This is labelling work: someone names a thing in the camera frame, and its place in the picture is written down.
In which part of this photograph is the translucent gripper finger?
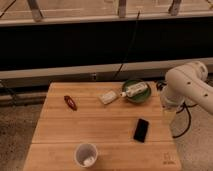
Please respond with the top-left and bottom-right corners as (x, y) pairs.
(162, 107), (176, 125)

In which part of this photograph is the red chili pepper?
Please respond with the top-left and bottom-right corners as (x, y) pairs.
(64, 95), (77, 111)

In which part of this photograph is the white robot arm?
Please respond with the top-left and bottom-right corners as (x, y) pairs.
(160, 61), (213, 125)

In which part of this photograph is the black smartphone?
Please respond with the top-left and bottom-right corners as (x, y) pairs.
(133, 119), (149, 143)

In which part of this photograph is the green bowl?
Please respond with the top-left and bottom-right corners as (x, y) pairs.
(122, 79), (151, 104)

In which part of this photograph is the white tube in bowl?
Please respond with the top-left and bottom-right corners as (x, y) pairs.
(121, 82), (148, 97)

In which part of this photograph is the white sponge block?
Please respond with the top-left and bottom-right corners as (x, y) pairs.
(99, 90), (118, 105)

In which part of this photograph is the white paper cup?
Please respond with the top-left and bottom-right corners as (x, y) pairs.
(74, 143), (98, 168)

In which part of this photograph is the black cable on floor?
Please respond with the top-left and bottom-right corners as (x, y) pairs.
(155, 80), (199, 140)

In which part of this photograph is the black hanging cable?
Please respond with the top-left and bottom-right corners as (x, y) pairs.
(111, 10), (142, 81)

